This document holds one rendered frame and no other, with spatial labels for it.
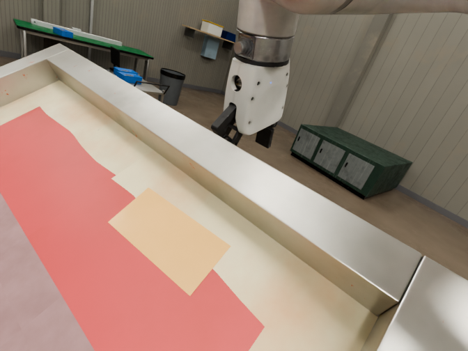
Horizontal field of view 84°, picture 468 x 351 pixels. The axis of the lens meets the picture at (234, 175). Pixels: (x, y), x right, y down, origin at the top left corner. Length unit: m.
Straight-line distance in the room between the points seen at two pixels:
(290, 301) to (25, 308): 0.20
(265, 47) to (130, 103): 0.17
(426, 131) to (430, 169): 0.76
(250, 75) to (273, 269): 0.24
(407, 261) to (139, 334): 0.18
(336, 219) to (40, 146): 0.34
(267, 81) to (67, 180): 0.26
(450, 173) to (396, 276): 6.28
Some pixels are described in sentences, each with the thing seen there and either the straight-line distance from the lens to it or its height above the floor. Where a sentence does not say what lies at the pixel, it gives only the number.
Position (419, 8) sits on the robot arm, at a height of 1.72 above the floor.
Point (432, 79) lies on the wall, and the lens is 6.63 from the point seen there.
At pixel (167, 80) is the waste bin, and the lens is 6.47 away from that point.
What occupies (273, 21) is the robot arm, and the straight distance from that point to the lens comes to 0.35.
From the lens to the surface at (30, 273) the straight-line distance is 0.28.
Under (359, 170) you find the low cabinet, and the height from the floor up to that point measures 0.42.
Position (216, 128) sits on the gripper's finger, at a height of 1.53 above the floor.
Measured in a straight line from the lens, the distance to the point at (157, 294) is 0.22.
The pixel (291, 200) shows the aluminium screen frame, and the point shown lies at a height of 1.55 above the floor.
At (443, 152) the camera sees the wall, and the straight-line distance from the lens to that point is 6.46.
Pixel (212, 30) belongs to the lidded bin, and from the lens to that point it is 8.80.
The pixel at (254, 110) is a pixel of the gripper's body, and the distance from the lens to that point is 0.37.
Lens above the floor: 1.64
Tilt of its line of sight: 25 degrees down
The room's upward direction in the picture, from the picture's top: 19 degrees clockwise
